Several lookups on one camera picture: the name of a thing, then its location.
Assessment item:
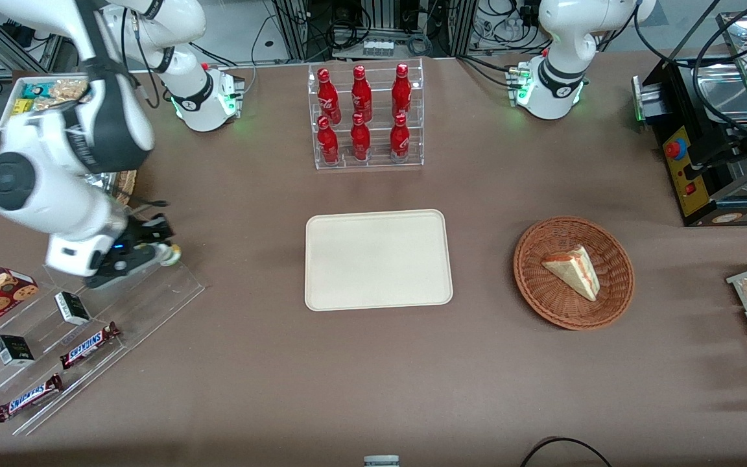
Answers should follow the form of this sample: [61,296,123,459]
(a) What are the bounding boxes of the clear acrylic stepped display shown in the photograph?
[0,259,206,437]

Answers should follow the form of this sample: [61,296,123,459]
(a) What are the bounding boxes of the black grill machine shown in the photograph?
[632,10,747,228]

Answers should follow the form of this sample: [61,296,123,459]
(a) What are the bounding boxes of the cream plastic tray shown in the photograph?
[305,209,454,312]

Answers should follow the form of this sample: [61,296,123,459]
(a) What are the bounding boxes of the small black box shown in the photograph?
[54,291,92,327]
[0,334,36,367]

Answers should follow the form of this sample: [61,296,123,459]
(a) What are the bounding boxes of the light wicker basket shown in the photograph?
[106,169,138,208]

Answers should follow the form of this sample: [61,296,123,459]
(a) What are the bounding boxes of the white snack tray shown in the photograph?
[0,75,92,132]

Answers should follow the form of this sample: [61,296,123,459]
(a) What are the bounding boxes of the large clear cracker bag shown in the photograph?
[32,95,82,112]

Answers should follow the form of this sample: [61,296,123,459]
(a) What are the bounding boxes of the small clear cracker bag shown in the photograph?
[49,78,89,99]

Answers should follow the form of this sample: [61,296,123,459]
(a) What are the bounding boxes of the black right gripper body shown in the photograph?
[114,213,175,252]

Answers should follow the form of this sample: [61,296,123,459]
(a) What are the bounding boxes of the clear acrylic bottle rack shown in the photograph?
[307,58,425,171]

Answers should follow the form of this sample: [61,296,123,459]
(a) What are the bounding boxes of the Snickers chocolate bar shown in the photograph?
[0,374,64,424]
[60,322,121,370]

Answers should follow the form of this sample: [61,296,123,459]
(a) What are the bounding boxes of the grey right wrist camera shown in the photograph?
[84,243,162,291]

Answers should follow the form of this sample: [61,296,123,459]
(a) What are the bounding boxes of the red cola bottle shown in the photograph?
[350,113,372,162]
[391,63,413,119]
[351,65,374,122]
[316,67,342,125]
[389,114,411,160]
[316,115,340,165]

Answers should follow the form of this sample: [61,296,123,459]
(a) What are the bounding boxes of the triangular wrapped sandwich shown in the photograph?
[541,245,602,303]

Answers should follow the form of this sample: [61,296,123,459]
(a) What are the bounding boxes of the black looped cable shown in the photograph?
[519,437,614,467]

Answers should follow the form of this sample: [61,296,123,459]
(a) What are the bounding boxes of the round brown wicker basket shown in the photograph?
[513,216,635,331]

